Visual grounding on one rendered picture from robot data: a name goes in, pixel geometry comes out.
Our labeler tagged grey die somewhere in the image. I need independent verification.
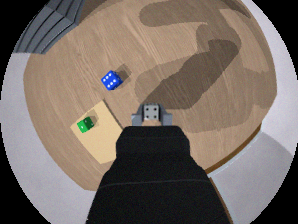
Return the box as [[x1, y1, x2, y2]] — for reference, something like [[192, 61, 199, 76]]
[[144, 103, 159, 120]]

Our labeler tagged tan flat mat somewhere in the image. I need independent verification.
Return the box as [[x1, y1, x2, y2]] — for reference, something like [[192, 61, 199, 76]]
[[70, 100, 123, 164]]

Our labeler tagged green die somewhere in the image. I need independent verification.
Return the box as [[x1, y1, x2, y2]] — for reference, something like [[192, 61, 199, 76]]
[[77, 116, 94, 133]]

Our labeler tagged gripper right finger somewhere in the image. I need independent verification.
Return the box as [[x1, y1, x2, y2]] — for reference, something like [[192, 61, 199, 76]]
[[158, 104, 173, 126]]

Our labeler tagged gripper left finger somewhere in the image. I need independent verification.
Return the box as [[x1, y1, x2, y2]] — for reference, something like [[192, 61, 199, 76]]
[[131, 104, 144, 126]]

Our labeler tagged blue die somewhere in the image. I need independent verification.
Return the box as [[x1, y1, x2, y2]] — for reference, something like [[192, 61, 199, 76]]
[[101, 71, 123, 91]]

